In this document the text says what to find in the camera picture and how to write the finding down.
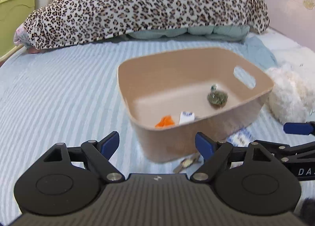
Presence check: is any white fluffy plush toy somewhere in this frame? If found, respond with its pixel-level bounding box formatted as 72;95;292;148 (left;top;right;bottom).
266;66;314;124

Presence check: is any white rectangular box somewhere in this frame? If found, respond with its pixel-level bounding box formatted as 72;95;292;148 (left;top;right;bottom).
179;112;195;125

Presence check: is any hair clip with charm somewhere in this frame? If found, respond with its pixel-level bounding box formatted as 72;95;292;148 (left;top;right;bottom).
173;152;200;174

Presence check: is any dark grey shaggy rug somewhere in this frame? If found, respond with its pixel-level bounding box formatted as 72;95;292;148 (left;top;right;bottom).
295;198;315;226

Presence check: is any pink floral pillow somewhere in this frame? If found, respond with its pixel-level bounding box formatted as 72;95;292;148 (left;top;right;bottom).
13;24;40;53

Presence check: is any leopard print blanket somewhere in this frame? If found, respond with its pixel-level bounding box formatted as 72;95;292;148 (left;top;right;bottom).
23;0;270;50

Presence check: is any beige plastic storage bin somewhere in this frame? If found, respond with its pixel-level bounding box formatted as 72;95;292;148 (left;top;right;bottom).
117;47;274;163

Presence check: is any blue white patterned box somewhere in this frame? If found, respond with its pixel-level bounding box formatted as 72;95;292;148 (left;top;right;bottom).
226;128;254;147

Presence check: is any orange sock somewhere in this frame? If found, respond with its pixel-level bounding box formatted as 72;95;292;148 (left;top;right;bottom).
155;115;175;128

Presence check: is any teal quilted comforter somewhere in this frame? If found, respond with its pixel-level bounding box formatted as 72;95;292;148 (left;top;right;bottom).
128;25;250;42

